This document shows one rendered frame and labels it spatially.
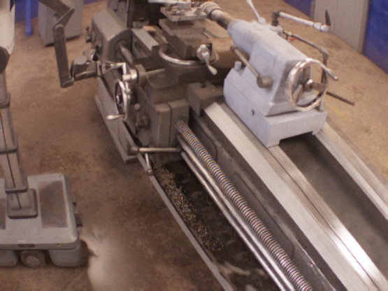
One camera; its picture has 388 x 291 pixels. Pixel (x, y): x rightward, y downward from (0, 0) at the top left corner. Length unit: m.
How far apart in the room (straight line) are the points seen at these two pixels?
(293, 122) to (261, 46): 0.31
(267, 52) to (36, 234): 1.35
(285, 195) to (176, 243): 1.03
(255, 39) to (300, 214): 0.71
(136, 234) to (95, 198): 0.37
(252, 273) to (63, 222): 0.94
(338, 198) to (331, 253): 0.43
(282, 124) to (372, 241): 0.63
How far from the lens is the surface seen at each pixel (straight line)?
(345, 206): 1.73
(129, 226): 2.49
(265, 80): 1.66
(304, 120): 1.75
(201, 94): 1.87
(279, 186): 1.54
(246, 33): 1.83
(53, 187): 2.36
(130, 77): 1.98
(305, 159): 1.89
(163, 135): 1.97
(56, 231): 2.13
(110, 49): 2.67
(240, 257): 1.87
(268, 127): 1.66
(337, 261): 1.36
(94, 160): 2.92
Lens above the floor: 1.83
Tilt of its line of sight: 37 degrees down
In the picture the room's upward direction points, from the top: 6 degrees clockwise
